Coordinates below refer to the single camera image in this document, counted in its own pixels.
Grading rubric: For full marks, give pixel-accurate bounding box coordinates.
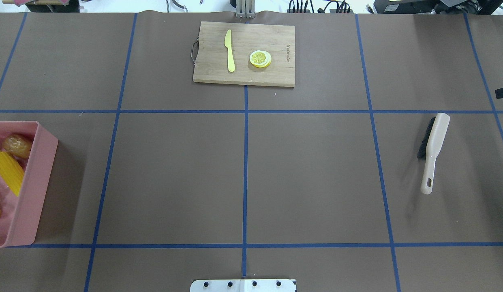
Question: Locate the beige hand brush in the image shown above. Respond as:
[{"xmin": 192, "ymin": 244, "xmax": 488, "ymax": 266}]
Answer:
[{"xmin": 417, "ymin": 113, "xmax": 451, "ymax": 195}]

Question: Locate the brown toy potato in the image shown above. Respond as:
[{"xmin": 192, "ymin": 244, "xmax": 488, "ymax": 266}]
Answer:
[{"xmin": 2, "ymin": 133, "xmax": 33, "ymax": 160}]

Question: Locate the yellow toy corn cob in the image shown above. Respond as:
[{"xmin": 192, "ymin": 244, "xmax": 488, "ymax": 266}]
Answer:
[{"xmin": 0, "ymin": 150, "xmax": 25, "ymax": 197}]

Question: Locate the pink plastic bin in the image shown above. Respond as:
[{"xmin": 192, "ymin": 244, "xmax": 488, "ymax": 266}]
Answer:
[{"xmin": 0, "ymin": 121, "xmax": 58, "ymax": 248}]

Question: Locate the yellow lemon slice toy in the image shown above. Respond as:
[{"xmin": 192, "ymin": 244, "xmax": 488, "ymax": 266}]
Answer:
[{"xmin": 249, "ymin": 50, "xmax": 272, "ymax": 68}]

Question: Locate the yellow plastic knife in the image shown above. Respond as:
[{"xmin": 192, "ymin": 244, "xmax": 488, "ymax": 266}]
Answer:
[{"xmin": 224, "ymin": 29, "xmax": 236, "ymax": 73}]

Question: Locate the wooden cutting board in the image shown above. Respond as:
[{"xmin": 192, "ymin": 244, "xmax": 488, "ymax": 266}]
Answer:
[{"xmin": 193, "ymin": 21, "xmax": 295, "ymax": 88}]

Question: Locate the aluminium frame post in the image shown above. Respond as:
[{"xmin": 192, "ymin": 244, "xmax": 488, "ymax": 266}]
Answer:
[{"xmin": 235, "ymin": 0, "xmax": 256, "ymax": 19}]

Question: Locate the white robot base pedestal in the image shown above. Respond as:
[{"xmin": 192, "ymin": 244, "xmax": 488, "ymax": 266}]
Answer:
[{"xmin": 190, "ymin": 279, "xmax": 297, "ymax": 292}]

